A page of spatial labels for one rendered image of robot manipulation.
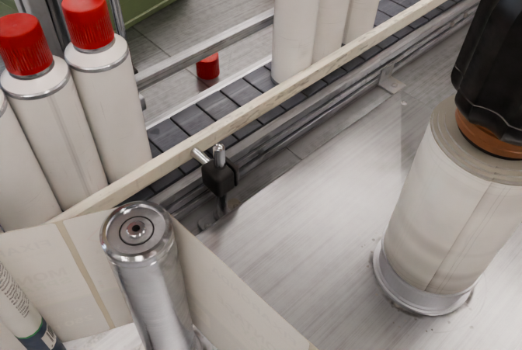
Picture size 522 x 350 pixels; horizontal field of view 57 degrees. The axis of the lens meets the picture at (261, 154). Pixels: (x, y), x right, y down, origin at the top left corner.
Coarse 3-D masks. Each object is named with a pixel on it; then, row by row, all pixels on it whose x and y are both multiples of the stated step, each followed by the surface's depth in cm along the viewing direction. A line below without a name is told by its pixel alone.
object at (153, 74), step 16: (256, 16) 58; (272, 16) 58; (224, 32) 55; (240, 32) 56; (256, 32) 58; (192, 48) 53; (208, 48) 54; (160, 64) 51; (176, 64) 52; (192, 64) 53; (144, 80) 50; (160, 80) 51
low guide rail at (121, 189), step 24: (432, 0) 70; (384, 24) 66; (408, 24) 69; (360, 48) 63; (312, 72) 58; (264, 96) 55; (288, 96) 58; (240, 120) 53; (192, 144) 50; (144, 168) 48; (168, 168) 49; (96, 192) 45; (120, 192) 46; (72, 216) 44
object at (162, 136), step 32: (384, 0) 77; (416, 0) 77; (448, 0) 77; (352, 64) 65; (224, 96) 60; (256, 96) 60; (160, 128) 56; (192, 128) 56; (256, 128) 57; (192, 160) 53
